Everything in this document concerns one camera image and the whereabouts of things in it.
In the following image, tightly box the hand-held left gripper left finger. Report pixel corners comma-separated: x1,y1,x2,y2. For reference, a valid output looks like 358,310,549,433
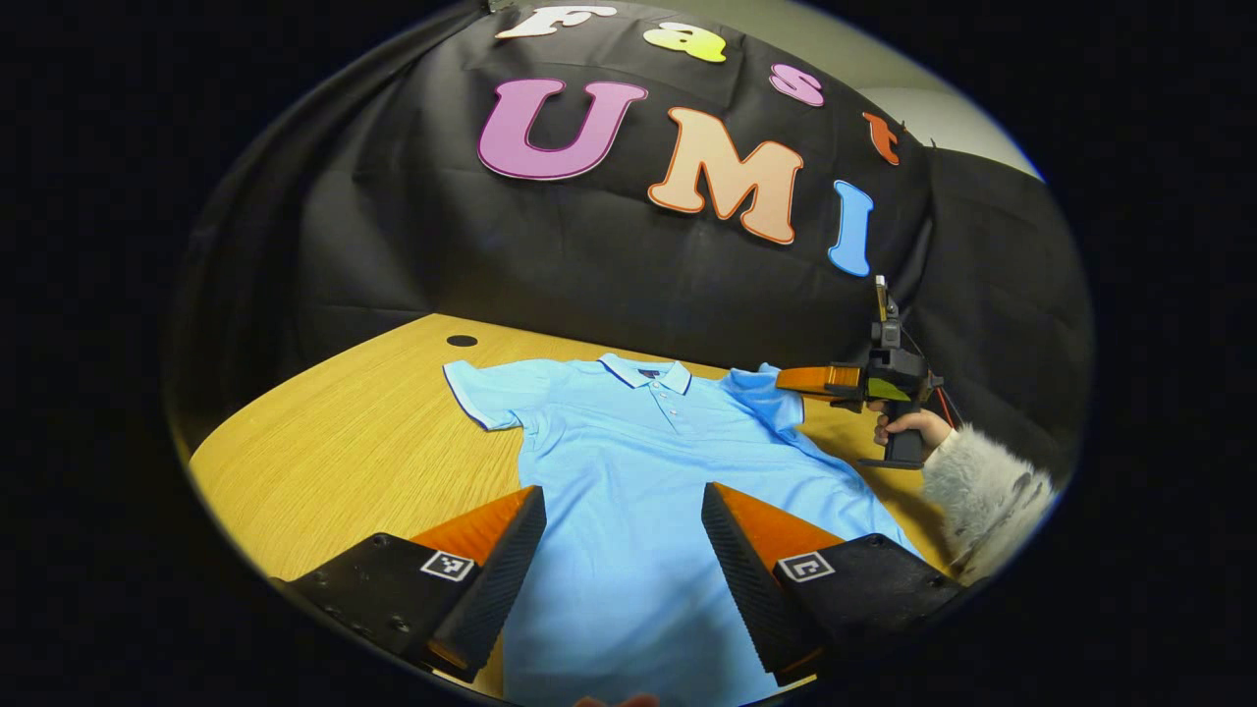
270,485,548,683

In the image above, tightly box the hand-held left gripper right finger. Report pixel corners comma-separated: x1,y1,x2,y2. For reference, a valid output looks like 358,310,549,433
701,481,963,688

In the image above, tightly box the light blue T-shirt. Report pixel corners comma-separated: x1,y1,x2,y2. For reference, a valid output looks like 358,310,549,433
442,353,929,707

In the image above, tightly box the black backdrop cloth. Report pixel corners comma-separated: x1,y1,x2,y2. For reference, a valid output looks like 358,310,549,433
167,0,1093,462

